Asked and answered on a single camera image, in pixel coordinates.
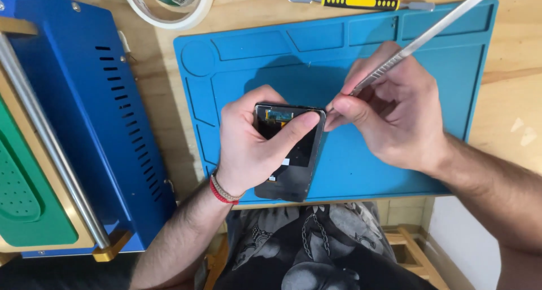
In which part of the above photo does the beige beaded bracelet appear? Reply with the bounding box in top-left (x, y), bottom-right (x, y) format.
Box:
top-left (211, 173), bottom-right (246, 201)

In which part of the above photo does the black printed shirt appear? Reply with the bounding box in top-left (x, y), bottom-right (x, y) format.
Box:
top-left (209, 202), bottom-right (437, 290)

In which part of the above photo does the black phone screen assembly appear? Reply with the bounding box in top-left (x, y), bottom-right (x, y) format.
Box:
top-left (253, 102), bottom-right (327, 203)

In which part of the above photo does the person's left hand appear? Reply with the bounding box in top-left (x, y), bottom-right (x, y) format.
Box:
top-left (216, 85), bottom-right (321, 197)

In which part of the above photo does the blue silicone repair mat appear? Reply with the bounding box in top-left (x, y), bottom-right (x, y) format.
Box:
top-left (173, 0), bottom-right (499, 205)

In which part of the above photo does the metal spudger tool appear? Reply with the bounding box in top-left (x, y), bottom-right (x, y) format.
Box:
top-left (328, 0), bottom-right (502, 113)

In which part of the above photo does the person's right hand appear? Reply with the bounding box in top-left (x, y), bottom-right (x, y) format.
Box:
top-left (324, 41), bottom-right (450, 175)

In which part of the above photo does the red cord bracelet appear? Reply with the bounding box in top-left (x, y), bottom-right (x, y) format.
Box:
top-left (209, 177), bottom-right (240, 205)

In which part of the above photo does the roll of white tape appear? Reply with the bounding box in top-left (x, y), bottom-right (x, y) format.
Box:
top-left (113, 0), bottom-right (216, 31)

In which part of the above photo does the yellow black handled screwdriver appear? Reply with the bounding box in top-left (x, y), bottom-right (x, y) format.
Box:
top-left (288, 0), bottom-right (435, 12)

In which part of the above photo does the blue screen separator machine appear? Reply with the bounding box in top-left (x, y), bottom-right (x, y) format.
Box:
top-left (0, 0), bottom-right (178, 263)

